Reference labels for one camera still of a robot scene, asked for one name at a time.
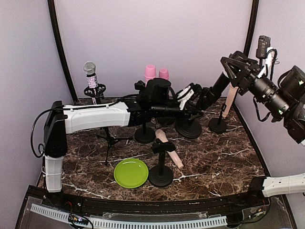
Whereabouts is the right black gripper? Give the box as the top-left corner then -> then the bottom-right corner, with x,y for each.
219,54 -> 290,118

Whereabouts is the black handheld microphone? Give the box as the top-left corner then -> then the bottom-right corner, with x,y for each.
196,73 -> 230,111

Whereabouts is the black stand for small pale microphone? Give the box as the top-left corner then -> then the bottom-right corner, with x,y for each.
208,103 -> 227,134

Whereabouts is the large pale pink microphone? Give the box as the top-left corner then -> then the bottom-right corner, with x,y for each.
155,129 -> 184,169

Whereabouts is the black stand for pink microphone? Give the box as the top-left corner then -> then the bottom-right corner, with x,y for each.
134,81 -> 155,144

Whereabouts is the black round-base mic stand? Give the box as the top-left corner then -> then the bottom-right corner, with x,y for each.
148,139 -> 176,188

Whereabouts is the small pale pink microphone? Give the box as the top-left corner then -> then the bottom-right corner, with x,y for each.
222,84 -> 238,118

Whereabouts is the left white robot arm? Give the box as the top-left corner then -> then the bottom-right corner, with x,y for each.
38,78 -> 203,208

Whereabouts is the rhinestone silver-head microphone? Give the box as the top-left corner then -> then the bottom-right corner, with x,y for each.
83,61 -> 101,104

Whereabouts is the green round plate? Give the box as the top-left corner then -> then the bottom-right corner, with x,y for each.
113,158 -> 149,189

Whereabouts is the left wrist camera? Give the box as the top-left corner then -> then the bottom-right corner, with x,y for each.
177,83 -> 202,111

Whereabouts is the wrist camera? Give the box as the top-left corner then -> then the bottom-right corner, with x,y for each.
177,83 -> 202,111
255,35 -> 279,79

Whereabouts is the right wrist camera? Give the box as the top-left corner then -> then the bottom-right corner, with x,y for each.
255,35 -> 279,79

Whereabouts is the black front rail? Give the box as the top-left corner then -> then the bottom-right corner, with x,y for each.
51,192 -> 270,215

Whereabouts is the black tripod shock-mount stand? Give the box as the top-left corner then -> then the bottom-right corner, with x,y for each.
84,83 -> 133,165

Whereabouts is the white slotted cable duct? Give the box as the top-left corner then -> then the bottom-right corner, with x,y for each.
30,204 -> 227,229

